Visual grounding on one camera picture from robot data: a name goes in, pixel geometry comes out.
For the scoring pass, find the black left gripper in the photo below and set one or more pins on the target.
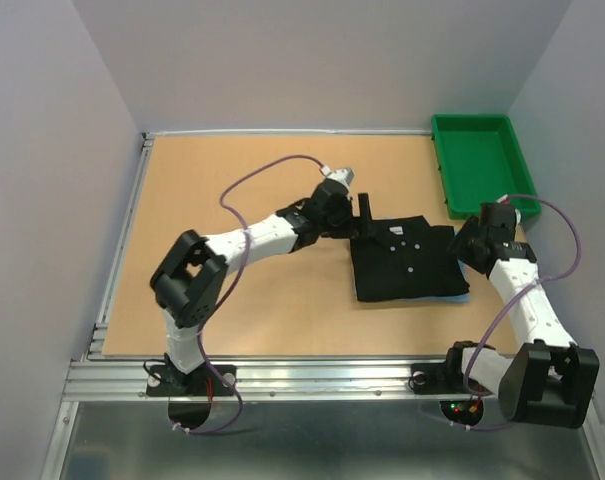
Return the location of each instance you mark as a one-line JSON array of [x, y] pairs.
[[353, 224]]

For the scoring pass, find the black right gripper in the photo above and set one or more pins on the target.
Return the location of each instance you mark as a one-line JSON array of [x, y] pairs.
[[457, 245]]

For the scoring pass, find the black long sleeve shirt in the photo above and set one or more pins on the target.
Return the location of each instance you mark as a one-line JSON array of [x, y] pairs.
[[404, 239]]

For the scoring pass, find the light blue shirt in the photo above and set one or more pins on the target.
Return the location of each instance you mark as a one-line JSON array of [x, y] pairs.
[[410, 280]]

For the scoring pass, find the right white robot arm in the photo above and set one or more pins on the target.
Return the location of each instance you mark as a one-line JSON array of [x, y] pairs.
[[526, 357]]

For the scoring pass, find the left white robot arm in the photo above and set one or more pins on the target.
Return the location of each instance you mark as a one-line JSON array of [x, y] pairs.
[[188, 281]]

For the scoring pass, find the green plastic bin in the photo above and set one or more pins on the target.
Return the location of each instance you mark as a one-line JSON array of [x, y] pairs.
[[479, 159]]

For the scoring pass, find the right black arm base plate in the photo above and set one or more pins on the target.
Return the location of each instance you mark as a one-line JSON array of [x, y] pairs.
[[447, 377]]

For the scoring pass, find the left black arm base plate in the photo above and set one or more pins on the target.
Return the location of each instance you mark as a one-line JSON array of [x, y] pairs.
[[163, 381]]

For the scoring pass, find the aluminium table frame rail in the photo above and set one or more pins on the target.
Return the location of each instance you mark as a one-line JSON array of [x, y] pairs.
[[99, 329]]

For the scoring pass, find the front aluminium rail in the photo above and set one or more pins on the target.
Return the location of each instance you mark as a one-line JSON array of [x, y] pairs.
[[260, 379]]

